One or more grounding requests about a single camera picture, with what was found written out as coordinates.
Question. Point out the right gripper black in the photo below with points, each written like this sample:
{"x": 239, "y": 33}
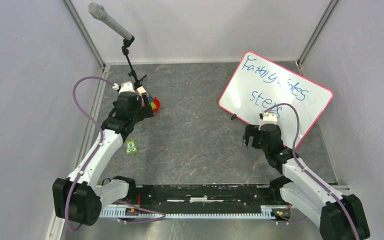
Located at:
{"x": 251, "y": 130}

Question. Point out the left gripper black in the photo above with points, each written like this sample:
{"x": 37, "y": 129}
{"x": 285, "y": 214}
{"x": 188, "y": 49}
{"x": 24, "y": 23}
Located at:
{"x": 144, "y": 112}

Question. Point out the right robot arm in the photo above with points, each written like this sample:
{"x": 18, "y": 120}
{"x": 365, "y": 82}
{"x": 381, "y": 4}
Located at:
{"x": 338, "y": 216}

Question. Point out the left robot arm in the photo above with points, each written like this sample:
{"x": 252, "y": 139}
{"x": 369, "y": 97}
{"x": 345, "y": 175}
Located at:
{"x": 77, "y": 198}

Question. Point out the red plate with blocks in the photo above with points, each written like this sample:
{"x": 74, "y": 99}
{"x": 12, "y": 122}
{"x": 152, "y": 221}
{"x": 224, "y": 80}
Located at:
{"x": 154, "y": 101}

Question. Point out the green number block toy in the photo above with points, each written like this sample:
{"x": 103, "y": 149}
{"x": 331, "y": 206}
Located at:
{"x": 131, "y": 147}

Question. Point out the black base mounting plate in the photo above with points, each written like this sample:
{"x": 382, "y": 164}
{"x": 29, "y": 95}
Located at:
{"x": 204, "y": 198}

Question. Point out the grey microphone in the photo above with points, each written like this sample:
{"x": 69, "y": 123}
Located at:
{"x": 98, "y": 12}

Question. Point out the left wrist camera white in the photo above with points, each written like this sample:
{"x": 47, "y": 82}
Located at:
{"x": 125, "y": 87}

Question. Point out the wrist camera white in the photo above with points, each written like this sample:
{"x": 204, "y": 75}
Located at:
{"x": 125, "y": 87}
{"x": 267, "y": 118}

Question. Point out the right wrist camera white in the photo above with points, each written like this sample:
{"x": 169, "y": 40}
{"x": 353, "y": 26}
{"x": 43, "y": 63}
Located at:
{"x": 267, "y": 118}

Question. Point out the white slotted cable duct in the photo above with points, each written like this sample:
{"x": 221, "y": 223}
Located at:
{"x": 125, "y": 212}

